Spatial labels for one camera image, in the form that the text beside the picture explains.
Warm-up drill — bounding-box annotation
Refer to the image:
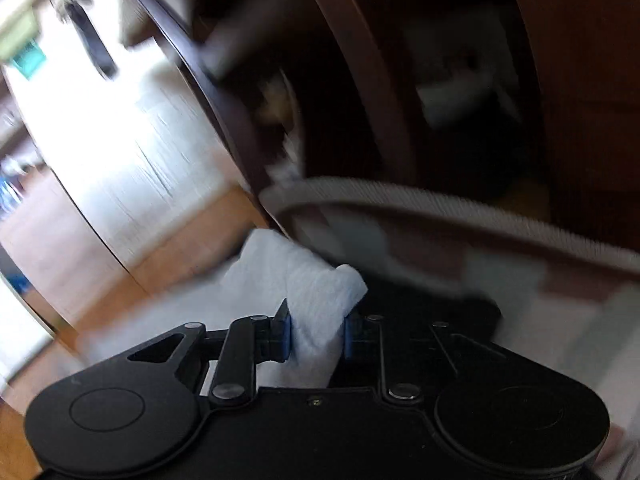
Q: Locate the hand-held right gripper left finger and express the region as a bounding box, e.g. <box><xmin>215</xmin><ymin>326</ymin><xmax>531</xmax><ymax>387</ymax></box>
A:
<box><xmin>127</xmin><ymin>299</ymin><xmax>295</xmax><ymax>409</ymax></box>

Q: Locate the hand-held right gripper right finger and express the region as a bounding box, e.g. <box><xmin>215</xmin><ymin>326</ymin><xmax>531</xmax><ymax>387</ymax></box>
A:
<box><xmin>342</xmin><ymin>311</ymin><xmax>506</xmax><ymax>405</ymax></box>

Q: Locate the checkered mat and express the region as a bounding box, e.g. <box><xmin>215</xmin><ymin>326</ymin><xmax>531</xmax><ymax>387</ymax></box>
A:
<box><xmin>260</xmin><ymin>175</ymin><xmax>640</xmax><ymax>480</ymax></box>

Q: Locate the white wardrobe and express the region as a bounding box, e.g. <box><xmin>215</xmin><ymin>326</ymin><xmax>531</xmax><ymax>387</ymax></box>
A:
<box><xmin>0</xmin><ymin>0</ymin><xmax>251</xmax><ymax>281</ymax></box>

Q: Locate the green box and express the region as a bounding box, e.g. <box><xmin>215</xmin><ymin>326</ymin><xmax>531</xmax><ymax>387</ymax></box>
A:
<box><xmin>0</xmin><ymin>15</ymin><xmax>48</xmax><ymax>81</ymax></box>

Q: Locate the light grey t-shirt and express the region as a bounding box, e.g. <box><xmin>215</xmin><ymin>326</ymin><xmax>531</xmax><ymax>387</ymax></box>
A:
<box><xmin>75</xmin><ymin>227</ymin><xmax>370</xmax><ymax>390</ymax></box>

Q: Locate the dark hanging cloth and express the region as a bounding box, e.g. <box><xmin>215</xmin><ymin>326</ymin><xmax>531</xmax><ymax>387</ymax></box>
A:
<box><xmin>62</xmin><ymin>0</ymin><xmax>121</xmax><ymax>83</ymax></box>

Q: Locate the dark wooden desk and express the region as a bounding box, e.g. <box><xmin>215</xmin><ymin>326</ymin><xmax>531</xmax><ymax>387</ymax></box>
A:
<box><xmin>100</xmin><ymin>0</ymin><xmax>640</xmax><ymax>241</ymax></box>

